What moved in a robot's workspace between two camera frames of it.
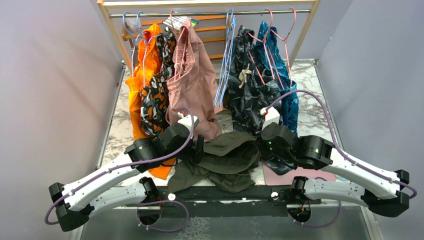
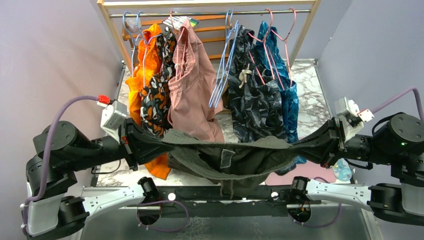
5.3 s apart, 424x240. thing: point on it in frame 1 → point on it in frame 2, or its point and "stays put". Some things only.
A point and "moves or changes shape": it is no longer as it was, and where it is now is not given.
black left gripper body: [190, 154] → [132, 148]
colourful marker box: [178, 21] stays put
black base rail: [250, 202] stays put
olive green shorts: [227, 161] moves or changes shape
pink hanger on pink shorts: [177, 40] stays put
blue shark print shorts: [268, 47] stays put
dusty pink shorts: [193, 84] stays put
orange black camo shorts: [153, 98] stays put
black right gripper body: [265, 149] → [334, 147]
